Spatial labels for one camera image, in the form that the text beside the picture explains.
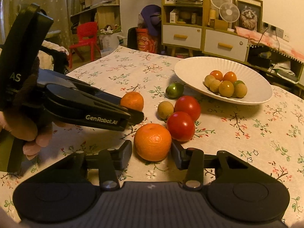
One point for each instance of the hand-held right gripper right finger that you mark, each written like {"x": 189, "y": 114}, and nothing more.
{"x": 178, "y": 157}

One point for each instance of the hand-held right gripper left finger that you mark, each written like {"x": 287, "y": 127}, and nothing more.
{"x": 125, "y": 155}

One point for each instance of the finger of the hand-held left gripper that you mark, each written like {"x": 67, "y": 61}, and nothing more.
{"x": 136, "y": 118}
{"x": 123, "y": 105}

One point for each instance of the large orange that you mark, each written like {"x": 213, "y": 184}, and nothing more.
{"x": 131, "y": 99}
{"x": 152, "y": 142}

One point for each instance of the white ribbed plate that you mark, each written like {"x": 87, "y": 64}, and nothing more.
{"x": 190, "y": 71}

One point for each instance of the small orange tomato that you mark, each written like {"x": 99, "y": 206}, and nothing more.
{"x": 216, "y": 74}

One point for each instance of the person's left hand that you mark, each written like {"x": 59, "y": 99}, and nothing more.
{"x": 26, "y": 133}

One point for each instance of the red tomato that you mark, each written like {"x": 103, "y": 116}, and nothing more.
{"x": 188, "y": 105}
{"x": 180, "y": 126}

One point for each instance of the floral tablecloth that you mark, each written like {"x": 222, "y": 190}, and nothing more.
{"x": 237, "y": 142}

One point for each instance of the orange printed bag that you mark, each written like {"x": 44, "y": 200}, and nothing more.
{"x": 146, "y": 41}

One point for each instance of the black chair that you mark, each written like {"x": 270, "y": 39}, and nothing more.
{"x": 131, "y": 38}

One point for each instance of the red plastic chair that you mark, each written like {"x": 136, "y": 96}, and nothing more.
{"x": 86, "y": 34}

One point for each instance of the tall wooden shelf cabinet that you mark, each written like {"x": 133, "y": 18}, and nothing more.
{"x": 181, "y": 35}

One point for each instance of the purple plush toy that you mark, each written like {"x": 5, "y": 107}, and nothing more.
{"x": 150, "y": 16}

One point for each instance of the wooden open shelf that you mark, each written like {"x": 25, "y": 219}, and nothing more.
{"x": 106, "y": 11}

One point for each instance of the small green lime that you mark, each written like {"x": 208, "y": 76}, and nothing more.
{"x": 239, "y": 83}

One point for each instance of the small orange tangerine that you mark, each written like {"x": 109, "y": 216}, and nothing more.
{"x": 230, "y": 76}

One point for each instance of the patterned curtain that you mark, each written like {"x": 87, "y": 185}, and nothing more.
{"x": 57, "y": 4}

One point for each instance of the low wooden drawer cabinet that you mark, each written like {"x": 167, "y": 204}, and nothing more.
{"x": 225, "y": 45}

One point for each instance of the long low cabinet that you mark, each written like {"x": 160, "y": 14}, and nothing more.
{"x": 285, "y": 71}

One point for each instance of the small white fan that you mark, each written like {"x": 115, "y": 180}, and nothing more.
{"x": 229, "y": 11}

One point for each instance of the pink cloth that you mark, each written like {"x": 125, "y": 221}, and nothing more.
{"x": 256, "y": 38}

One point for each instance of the framed cat picture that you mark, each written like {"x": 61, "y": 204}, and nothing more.
{"x": 248, "y": 16}

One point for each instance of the wall outlet with black sockets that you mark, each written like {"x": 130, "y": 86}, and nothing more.
{"x": 269, "y": 26}

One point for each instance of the white wall outlet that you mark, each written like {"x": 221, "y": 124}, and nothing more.
{"x": 280, "y": 32}
{"x": 286, "y": 37}

